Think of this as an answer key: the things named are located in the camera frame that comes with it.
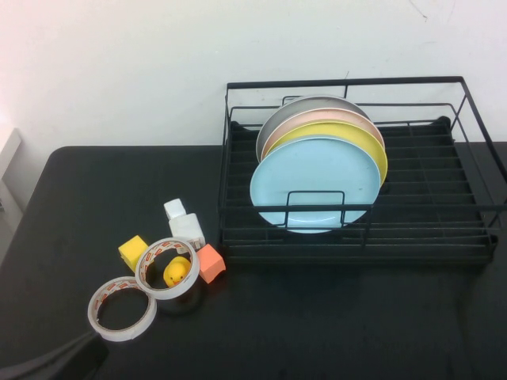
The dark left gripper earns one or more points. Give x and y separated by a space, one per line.
79 360

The light blue round plate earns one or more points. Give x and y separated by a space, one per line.
317 174

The grey round plate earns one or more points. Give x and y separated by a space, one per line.
301 103

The pink round plate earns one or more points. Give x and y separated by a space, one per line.
317 116

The yellow round plate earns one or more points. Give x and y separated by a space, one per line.
356 136

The white double-sided tape roll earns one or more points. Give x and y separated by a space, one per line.
115 335
166 293

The yellow foam cube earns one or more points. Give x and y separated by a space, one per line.
132 249

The yellow rubber duck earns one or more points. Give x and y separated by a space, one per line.
176 271

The orange foam cube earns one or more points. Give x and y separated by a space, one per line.
212 261

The white power adapter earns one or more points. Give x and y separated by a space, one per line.
184 227

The small white cube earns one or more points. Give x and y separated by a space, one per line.
174 207

